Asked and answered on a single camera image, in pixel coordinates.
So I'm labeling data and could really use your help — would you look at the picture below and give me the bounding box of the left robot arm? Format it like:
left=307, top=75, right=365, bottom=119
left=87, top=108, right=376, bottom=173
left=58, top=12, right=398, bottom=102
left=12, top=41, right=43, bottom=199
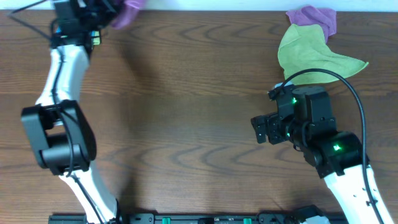
left=21, top=0, right=129, bottom=223

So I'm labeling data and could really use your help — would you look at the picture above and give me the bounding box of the crumpled purple cloth at back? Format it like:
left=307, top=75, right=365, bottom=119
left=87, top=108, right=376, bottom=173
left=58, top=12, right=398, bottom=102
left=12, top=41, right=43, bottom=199
left=286, top=6, right=337, bottom=42

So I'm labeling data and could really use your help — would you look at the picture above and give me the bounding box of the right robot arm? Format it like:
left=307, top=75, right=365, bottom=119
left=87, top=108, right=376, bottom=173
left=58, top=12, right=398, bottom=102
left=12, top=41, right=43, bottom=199
left=251, top=113, right=393, bottom=223

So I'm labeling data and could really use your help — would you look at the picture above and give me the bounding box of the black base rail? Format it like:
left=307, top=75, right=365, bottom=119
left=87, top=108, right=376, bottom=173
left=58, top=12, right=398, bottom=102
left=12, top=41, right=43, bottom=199
left=48, top=213, right=348, bottom=224

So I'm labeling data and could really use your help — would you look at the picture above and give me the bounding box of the green microfiber cloth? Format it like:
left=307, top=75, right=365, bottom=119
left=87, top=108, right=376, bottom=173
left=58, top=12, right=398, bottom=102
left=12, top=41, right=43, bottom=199
left=277, top=24, right=369, bottom=78

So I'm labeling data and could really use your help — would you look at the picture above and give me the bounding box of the purple microfiber cloth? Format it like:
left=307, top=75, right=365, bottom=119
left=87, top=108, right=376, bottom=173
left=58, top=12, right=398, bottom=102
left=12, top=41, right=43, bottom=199
left=111, top=0, right=147, bottom=29

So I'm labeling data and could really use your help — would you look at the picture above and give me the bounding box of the folded green cloth under blue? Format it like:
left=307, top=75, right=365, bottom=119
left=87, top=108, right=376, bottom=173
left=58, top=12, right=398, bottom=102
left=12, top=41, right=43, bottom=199
left=91, top=30, right=101, bottom=45

